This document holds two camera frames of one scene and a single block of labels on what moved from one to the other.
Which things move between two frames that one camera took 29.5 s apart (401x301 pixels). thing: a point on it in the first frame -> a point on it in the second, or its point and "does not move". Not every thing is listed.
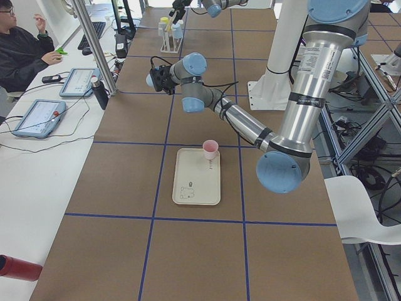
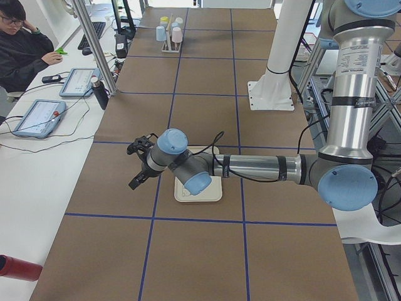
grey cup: [161, 28] -> [175, 24]
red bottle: [14, 268] does not move
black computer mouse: [86, 51] does not move
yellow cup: [164, 19] does not move
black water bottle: [99, 91] does not move
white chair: [354, 215] does not move
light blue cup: [149, 80] -> [161, 33]
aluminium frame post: [97, 44] does not move
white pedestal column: [270, 91] does not move
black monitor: [125, 26] does not move
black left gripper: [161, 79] -> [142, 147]
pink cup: [210, 147] -> [177, 34]
